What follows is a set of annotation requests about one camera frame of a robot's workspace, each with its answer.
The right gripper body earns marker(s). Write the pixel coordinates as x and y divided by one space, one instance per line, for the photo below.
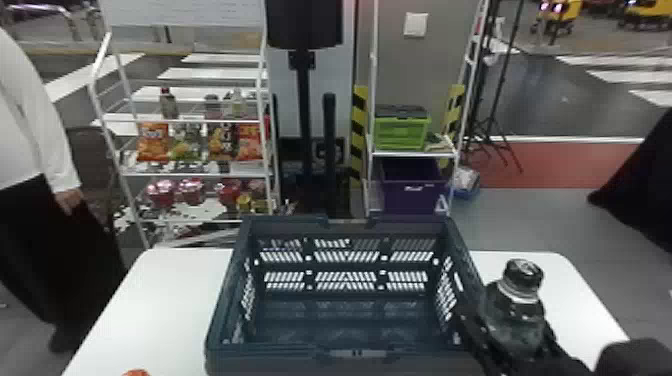
559 362

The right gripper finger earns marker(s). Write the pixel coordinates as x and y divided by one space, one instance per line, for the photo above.
491 354

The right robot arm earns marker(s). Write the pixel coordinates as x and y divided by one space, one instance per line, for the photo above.
638 359

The blue crate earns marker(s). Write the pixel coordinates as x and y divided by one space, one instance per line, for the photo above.
346 320

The purple crate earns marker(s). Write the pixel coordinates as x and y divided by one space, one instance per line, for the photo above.
412 191

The green crate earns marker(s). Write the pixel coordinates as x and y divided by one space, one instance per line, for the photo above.
401 131

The black tripod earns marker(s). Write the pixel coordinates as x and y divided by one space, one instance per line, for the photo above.
491 105

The white shelf trolley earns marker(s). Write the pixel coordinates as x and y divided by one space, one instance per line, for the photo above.
372 105

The red noodle cup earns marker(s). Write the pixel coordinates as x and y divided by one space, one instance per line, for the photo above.
229 192
160 193
192 191
256 189

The orange snack packet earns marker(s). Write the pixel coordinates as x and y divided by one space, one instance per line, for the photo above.
249 142
153 142
137 373

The yellow snack packet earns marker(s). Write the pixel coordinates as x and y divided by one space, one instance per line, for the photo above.
220 144
185 150

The clear bottle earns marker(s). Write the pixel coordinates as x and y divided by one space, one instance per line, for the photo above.
238 105

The black pole stand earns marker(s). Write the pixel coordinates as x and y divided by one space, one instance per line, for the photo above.
303 26

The dark bottle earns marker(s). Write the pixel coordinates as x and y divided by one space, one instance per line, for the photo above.
168 105

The person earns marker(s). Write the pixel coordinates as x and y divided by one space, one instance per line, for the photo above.
31 157

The yellow black striped post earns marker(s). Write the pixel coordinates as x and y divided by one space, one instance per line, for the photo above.
359 131
453 110

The white wall plate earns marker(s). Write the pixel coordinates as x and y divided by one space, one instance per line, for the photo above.
415 24

